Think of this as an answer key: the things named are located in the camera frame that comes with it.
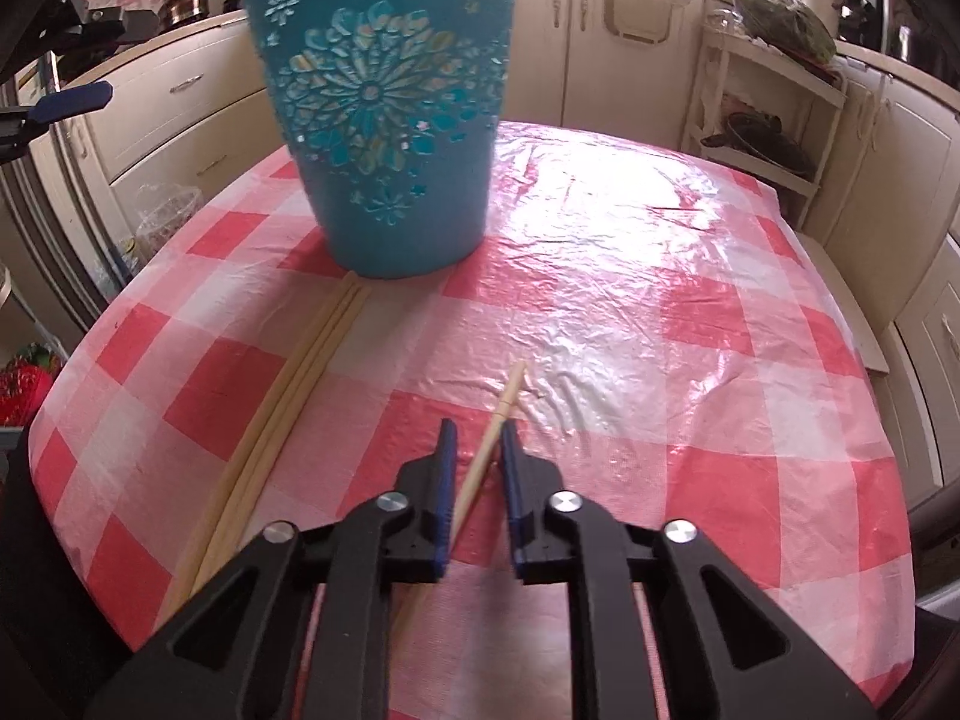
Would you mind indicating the blue perforated plastic bin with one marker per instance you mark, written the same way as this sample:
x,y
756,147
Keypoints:
x,y
390,110

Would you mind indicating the pink checkered tablecloth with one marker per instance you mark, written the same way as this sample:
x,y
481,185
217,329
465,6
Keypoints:
x,y
684,359

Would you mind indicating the clear floral trash bin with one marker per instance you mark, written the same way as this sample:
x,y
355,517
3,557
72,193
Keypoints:
x,y
163,210

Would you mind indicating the steel kettle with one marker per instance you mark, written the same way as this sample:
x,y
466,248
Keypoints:
x,y
176,13

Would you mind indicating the green plastic bag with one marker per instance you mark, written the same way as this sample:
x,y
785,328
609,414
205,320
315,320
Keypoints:
x,y
788,25

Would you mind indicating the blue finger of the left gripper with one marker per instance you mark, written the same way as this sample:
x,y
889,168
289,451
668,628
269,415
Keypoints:
x,y
63,105

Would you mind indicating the white storage trolley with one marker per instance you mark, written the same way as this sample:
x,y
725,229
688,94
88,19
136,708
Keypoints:
x,y
739,74

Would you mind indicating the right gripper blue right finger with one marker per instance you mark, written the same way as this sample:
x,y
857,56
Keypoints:
x,y
537,554

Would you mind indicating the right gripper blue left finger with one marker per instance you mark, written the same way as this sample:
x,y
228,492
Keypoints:
x,y
423,545

